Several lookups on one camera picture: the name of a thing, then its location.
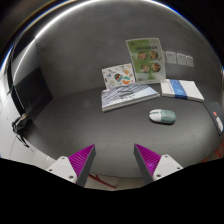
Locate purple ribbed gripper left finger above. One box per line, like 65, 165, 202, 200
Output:
47, 145, 96, 187

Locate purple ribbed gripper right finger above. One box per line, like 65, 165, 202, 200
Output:
134, 144, 182, 184

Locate white and green computer mouse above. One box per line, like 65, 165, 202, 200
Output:
149, 109, 176, 124

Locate grey striped book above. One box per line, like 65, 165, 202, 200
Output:
101, 83, 160, 112

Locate black notebook with red label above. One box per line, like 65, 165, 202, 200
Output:
204, 102, 224, 136

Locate white and blue book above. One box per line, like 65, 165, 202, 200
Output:
161, 79, 204, 102

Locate white sticker sheet card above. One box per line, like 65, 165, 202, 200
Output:
102, 63, 135, 89

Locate green food poster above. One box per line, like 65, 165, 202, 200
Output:
126, 38, 166, 83

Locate red cable under table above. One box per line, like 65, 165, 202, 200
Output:
87, 173, 118, 190

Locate black bag with cables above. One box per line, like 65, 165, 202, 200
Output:
12, 113, 32, 148

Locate black panel on wall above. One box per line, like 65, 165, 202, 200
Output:
13, 67, 53, 120

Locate white wall socket middle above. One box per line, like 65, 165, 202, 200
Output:
177, 53, 186, 65

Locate white wall socket right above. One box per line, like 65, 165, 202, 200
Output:
186, 56, 194, 67

